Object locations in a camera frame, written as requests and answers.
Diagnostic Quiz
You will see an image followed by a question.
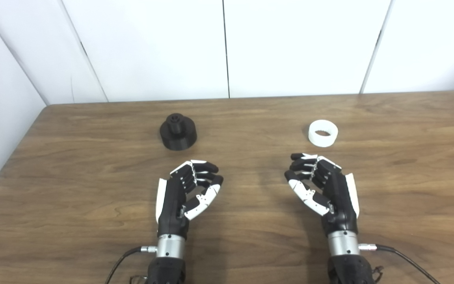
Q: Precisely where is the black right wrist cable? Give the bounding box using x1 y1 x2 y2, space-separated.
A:
358 244 441 284

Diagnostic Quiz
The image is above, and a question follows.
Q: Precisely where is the white plastic ring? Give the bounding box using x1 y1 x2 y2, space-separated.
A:
308 120 339 148

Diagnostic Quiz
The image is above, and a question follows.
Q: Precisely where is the white and black left hand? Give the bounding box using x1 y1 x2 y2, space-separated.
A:
155 160 224 239

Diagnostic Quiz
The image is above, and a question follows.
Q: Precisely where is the white and black right hand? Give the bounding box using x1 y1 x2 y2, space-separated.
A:
285 153 360 236

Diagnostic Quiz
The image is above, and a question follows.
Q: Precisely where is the round black part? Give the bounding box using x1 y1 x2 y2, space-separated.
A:
160 113 197 151

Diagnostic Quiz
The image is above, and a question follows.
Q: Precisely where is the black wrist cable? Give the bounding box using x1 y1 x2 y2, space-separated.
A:
105 245 158 284
358 244 441 284

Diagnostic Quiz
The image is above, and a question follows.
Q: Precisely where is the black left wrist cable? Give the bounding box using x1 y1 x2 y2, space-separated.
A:
105 245 158 284

